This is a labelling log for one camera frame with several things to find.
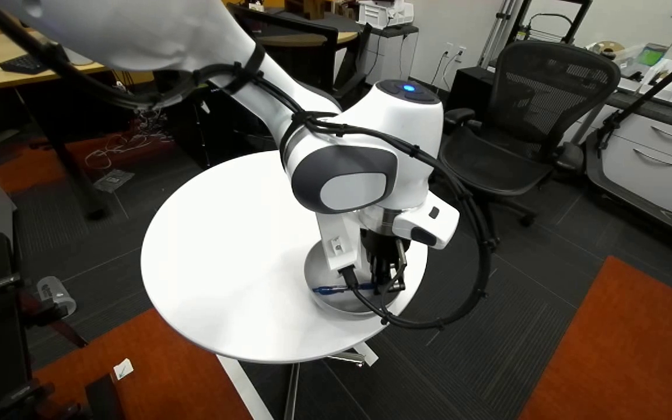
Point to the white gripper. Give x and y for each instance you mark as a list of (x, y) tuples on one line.
[(345, 235)]

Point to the blue pen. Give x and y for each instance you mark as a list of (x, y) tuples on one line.
[(329, 291)]

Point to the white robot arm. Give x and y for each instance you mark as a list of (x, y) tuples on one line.
[(365, 168)]

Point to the grey bowl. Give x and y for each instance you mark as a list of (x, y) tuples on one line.
[(379, 273)]

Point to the black mesh office chair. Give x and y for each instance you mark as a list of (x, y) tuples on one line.
[(540, 90)]

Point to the white drawer cabinet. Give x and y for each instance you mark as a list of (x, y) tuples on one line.
[(630, 155)]

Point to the wooden desk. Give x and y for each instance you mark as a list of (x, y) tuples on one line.
[(51, 56)]

